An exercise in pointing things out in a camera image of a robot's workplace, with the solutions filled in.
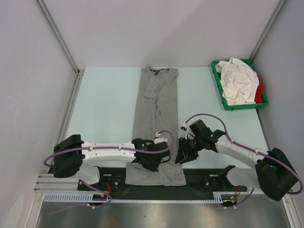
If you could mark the right aluminium corner post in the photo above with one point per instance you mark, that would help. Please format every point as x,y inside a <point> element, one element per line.
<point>268,27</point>

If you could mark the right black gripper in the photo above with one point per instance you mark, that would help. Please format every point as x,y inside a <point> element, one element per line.
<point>183,143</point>

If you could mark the green plastic bin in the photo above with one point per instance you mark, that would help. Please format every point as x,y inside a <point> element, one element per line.
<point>236,107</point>

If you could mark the left aluminium corner post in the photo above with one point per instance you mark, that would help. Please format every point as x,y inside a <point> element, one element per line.
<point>57,34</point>

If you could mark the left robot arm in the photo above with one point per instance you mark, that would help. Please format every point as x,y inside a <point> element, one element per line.
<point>75,157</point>

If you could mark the aluminium front rail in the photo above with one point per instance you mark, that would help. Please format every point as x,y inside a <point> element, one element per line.
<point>48,183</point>

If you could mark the red t-shirt in bin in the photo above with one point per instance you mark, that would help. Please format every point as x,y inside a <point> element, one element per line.
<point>259,91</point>

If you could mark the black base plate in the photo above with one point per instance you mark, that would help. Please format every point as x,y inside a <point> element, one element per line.
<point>201,184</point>

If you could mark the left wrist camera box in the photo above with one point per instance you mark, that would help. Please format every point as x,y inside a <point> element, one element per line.
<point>158,139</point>

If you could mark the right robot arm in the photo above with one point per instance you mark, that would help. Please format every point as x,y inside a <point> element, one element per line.
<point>269,171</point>

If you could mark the grey t-shirt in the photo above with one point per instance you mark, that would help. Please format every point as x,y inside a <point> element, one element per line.
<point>157,111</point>

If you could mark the white t-shirt in bin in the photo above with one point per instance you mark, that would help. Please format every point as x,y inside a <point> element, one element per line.
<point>238,81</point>

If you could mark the aluminium corner post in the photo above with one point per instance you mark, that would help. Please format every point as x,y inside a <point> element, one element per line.
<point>57,34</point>
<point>268,27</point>

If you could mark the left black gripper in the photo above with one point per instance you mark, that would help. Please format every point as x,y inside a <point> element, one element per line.
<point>153,167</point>

